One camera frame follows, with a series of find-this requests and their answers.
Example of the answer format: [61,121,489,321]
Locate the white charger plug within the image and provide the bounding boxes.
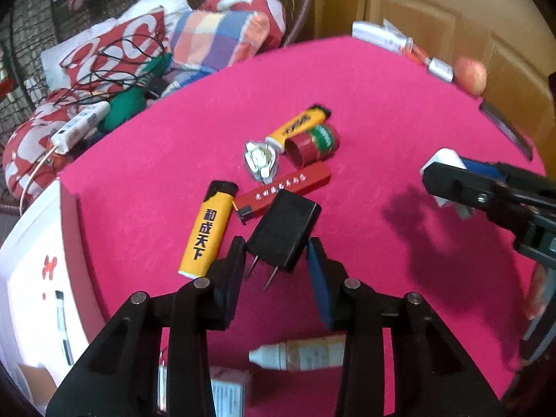
[419,148,474,220]

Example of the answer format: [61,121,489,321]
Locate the small amber dropper bottle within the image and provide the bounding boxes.
[248,334,346,372]

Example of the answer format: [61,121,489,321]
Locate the yellow lighter blue characters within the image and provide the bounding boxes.
[178,180,238,280]

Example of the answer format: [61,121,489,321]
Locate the black charger plug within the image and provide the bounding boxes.
[244,189,322,292]

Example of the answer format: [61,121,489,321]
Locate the yellow lighter with dark print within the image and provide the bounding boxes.
[265,105,332,154]

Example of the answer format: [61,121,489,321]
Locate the black smartphone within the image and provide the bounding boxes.
[479,100,533,162]

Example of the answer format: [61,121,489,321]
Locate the white storage box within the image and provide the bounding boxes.
[1,180,105,413]

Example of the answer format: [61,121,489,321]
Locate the small white medicine box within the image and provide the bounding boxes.
[157,363,252,417]

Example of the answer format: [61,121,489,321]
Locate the red apple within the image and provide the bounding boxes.
[453,57,487,96]

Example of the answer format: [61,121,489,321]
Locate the wooden door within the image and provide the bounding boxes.
[319,0,555,162]

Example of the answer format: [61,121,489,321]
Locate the magenta table cloth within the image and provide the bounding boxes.
[60,37,548,416]

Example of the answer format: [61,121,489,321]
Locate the red green small tin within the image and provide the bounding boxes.
[285,123,340,169]

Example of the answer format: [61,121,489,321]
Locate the red rectangular lighter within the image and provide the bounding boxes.
[232,163,333,225]

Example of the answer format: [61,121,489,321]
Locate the white multi-port power bank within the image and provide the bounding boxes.
[352,19,414,55]

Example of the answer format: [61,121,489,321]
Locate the white power strip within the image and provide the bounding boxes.
[51,101,110,155]

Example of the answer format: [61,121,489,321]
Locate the green cloth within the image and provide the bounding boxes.
[97,53,172,134]

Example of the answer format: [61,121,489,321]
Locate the red white patterned pillow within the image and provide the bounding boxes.
[1,0,190,202]

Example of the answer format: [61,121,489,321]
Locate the plaid cushion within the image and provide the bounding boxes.
[162,10,270,97]

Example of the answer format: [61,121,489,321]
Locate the wicker hanging chair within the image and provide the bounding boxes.
[1,0,312,141]

